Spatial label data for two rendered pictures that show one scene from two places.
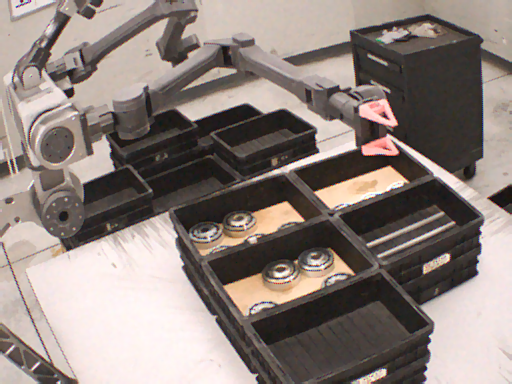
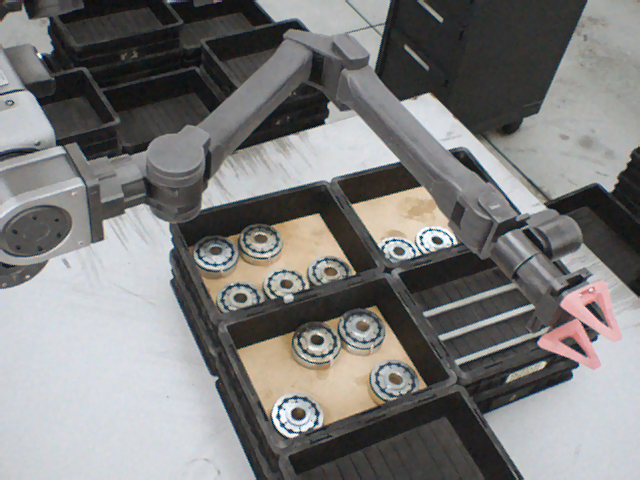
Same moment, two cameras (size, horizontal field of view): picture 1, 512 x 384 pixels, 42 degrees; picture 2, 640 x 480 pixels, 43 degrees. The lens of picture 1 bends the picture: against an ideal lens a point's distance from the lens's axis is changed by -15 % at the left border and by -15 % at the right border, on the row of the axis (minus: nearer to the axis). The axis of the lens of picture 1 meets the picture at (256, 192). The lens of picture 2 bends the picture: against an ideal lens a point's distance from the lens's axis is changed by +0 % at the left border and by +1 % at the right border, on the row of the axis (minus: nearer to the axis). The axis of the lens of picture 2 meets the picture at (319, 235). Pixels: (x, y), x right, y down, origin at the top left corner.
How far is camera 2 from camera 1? 0.79 m
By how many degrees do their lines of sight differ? 20
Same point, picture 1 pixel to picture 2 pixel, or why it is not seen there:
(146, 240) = (118, 223)
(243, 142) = (239, 56)
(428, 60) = not seen: outside the picture
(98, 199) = not seen: hidden behind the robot
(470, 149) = (524, 103)
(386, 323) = (458, 463)
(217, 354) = (216, 449)
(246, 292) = (269, 366)
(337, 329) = (392, 459)
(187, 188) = (159, 104)
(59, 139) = (41, 223)
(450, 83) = (533, 20)
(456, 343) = not seen: outside the picture
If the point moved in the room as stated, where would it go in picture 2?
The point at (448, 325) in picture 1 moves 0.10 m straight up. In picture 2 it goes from (531, 459) to (546, 437)
